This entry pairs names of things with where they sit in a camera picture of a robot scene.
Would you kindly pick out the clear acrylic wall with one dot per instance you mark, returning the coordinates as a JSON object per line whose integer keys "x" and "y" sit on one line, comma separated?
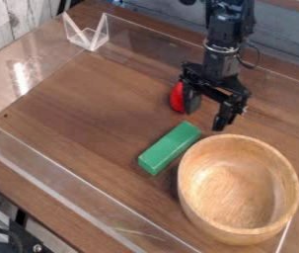
{"x": 156, "y": 54}
{"x": 93, "y": 222}

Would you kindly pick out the clear acrylic front wall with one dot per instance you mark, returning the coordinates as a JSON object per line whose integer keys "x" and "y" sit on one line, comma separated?
{"x": 93, "y": 222}

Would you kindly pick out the clear acrylic back wall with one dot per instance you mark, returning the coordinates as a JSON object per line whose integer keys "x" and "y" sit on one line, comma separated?
{"x": 156, "y": 54}

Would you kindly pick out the red plush strawberry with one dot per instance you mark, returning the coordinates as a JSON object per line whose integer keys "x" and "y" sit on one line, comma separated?
{"x": 176, "y": 98}

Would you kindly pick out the green rectangular block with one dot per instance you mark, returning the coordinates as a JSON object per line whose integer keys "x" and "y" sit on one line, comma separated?
{"x": 168, "y": 147}

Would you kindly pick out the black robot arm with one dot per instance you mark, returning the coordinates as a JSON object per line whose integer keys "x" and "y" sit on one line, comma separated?
{"x": 214, "y": 78}

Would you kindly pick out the wooden bowl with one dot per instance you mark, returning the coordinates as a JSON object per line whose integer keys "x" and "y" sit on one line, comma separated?
{"x": 238, "y": 188}

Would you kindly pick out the black device with cable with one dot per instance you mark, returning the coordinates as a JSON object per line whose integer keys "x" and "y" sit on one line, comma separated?
{"x": 17, "y": 240}

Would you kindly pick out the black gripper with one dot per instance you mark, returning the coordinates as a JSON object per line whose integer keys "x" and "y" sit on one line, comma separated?
{"x": 227, "y": 91}

